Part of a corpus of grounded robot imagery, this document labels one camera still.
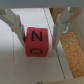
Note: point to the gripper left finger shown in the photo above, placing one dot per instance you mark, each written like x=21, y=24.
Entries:
x=15, y=23

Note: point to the pink block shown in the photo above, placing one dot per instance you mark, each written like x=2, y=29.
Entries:
x=37, y=41

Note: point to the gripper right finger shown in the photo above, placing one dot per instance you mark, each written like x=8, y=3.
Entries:
x=61, y=25

